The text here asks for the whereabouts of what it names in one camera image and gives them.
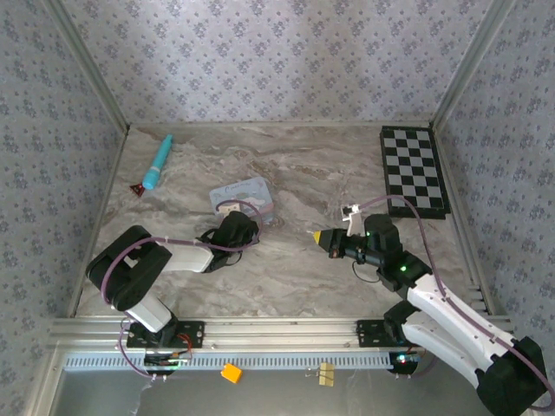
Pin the pastel cartoon tin box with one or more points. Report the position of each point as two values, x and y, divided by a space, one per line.
243 190

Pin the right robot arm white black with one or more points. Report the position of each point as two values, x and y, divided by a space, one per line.
451 316

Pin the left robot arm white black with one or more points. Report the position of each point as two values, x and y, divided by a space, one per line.
143 312

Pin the black grey chessboard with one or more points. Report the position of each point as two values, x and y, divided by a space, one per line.
414 173

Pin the teal toy microphone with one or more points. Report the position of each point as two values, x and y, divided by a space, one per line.
156 167

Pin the black red triangle token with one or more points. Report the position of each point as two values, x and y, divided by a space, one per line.
138 189

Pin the right controller board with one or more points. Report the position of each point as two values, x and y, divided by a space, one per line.
403 360

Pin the controller board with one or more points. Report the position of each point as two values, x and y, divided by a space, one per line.
403 360
167 363

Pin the tan wooden clip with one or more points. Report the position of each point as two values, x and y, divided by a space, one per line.
325 375

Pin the orange toy block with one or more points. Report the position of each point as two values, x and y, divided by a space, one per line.
231 373

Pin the left controller board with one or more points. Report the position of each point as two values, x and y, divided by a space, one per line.
167 363

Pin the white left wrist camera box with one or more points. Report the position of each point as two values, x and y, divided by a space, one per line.
223 209

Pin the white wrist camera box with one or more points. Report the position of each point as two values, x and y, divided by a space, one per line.
353 221
223 209

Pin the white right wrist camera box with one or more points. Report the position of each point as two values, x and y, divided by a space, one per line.
353 221

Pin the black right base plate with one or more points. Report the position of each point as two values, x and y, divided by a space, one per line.
368 333

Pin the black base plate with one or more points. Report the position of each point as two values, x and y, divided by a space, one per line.
193 333
368 333

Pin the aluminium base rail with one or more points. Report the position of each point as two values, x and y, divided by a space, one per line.
277 333

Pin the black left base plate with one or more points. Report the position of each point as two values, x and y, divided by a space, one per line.
193 333

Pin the aluminium frame post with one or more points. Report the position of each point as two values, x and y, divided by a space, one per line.
472 65

